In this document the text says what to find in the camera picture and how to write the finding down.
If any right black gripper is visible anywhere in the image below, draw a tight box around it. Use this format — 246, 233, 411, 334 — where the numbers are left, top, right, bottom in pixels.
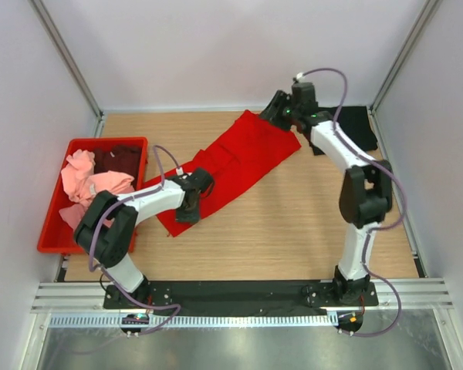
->
259, 90, 301, 133

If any red t shirt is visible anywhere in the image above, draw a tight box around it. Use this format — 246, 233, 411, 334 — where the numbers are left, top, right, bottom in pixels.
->
142, 109, 302, 238

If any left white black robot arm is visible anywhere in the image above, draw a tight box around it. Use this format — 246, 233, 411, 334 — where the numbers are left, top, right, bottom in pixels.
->
73, 167, 215, 308

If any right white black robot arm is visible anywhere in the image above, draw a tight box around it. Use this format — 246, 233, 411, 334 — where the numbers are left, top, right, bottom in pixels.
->
259, 82, 393, 305

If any folded black t shirt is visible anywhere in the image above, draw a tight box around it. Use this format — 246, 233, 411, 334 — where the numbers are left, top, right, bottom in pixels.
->
306, 106, 379, 156

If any dark maroon t shirt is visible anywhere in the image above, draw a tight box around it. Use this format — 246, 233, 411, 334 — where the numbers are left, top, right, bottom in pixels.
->
93, 144, 141, 177

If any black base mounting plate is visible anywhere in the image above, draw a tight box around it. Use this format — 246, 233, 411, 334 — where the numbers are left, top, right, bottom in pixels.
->
103, 279, 379, 311

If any light pink t shirt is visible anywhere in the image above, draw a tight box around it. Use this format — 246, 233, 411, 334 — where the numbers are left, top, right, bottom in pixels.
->
60, 150, 134, 207

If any dusty pink t shirt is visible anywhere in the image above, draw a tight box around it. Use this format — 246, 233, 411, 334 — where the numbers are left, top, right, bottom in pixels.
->
56, 203, 138, 241

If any red plastic bin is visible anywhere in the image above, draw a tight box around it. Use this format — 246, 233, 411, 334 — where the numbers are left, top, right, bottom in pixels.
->
38, 136, 148, 255

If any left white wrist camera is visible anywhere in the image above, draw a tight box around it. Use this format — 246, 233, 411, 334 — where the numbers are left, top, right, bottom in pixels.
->
175, 167, 191, 180

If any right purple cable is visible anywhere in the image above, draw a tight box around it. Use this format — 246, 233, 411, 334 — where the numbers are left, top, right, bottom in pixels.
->
296, 68, 408, 338

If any white slotted cable duct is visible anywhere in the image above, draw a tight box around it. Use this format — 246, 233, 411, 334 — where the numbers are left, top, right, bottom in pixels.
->
49, 311, 338, 330

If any right aluminium frame post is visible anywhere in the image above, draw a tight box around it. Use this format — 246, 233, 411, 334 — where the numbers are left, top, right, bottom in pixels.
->
370, 0, 442, 115

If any aluminium frame post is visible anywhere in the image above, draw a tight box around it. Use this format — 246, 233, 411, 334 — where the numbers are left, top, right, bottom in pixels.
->
370, 0, 442, 115
29, 0, 103, 121

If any aluminium front rail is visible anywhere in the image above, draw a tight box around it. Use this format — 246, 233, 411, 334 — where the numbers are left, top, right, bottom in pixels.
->
30, 278, 453, 314

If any left aluminium frame post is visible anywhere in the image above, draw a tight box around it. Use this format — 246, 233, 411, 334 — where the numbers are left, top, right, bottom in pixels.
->
29, 0, 103, 121

